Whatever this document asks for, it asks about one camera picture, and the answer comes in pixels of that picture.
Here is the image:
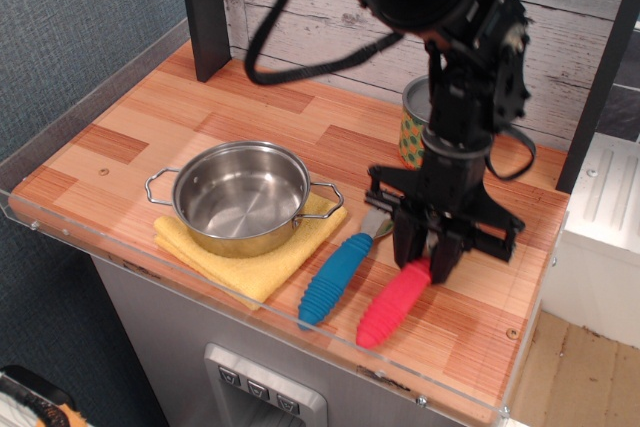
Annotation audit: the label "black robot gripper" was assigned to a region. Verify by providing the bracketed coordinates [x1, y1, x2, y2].
[366, 134, 525, 285]

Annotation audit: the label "red handled metal spoon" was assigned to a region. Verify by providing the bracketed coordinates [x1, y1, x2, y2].
[356, 255, 432, 349]

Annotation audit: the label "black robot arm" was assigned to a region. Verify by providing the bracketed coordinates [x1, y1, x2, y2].
[358, 0, 529, 284]

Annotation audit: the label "stainless steel pot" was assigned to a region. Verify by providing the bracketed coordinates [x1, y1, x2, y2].
[145, 140, 344, 258]

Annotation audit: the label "peas and carrots can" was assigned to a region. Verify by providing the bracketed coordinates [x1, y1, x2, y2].
[398, 76, 431, 169]

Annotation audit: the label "white toy sink unit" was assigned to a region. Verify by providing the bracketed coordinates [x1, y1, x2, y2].
[541, 133, 639, 347]

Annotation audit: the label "yellow folded cloth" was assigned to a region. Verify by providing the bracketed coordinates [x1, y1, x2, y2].
[153, 207, 348, 310]

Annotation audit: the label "grey toy fridge cabinet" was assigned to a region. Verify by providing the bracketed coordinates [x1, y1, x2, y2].
[93, 258, 457, 426]

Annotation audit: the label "orange object bottom left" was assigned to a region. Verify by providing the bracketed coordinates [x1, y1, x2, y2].
[60, 405, 90, 427]

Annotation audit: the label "clear acrylic table guard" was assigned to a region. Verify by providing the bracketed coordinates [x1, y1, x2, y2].
[2, 24, 568, 426]

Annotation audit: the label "blue handled metal fork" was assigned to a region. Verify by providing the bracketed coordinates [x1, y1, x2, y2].
[297, 205, 393, 331]

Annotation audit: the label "dark right support post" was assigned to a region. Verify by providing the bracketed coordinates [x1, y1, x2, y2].
[556, 0, 639, 194]

